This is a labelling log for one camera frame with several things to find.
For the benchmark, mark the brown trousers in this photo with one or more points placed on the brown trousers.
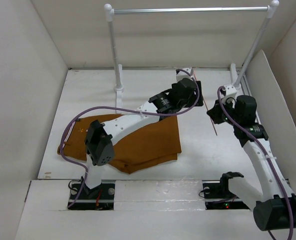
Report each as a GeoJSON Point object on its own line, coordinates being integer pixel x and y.
{"type": "Point", "coordinates": [149, 146]}

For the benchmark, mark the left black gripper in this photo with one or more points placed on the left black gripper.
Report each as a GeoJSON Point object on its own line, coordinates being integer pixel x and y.
{"type": "Point", "coordinates": [193, 99]}

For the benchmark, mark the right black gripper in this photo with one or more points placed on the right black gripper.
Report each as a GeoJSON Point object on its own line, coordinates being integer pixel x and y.
{"type": "Point", "coordinates": [214, 113]}

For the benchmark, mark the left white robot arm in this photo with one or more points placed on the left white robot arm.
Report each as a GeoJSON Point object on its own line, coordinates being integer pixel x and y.
{"type": "Point", "coordinates": [102, 137]}

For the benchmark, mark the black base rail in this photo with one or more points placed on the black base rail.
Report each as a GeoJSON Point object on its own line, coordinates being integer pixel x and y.
{"type": "Point", "coordinates": [217, 199]}
{"type": "Point", "coordinates": [99, 199]}

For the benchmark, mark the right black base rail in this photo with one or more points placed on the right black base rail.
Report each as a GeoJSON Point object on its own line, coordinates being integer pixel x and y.
{"type": "Point", "coordinates": [217, 199]}

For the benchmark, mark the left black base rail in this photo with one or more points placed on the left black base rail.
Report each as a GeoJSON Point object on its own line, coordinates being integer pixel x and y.
{"type": "Point", "coordinates": [99, 199]}

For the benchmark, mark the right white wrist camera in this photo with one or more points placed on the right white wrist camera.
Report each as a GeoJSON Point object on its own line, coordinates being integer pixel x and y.
{"type": "Point", "coordinates": [229, 93]}

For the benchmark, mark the pink wire hanger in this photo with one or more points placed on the pink wire hanger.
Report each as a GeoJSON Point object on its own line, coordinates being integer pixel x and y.
{"type": "Point", "coordinates": [205, 104]}

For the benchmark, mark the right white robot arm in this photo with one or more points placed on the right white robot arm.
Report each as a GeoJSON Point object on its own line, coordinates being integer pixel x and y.
{"type": "Point", "coordinates": [274, 206]}

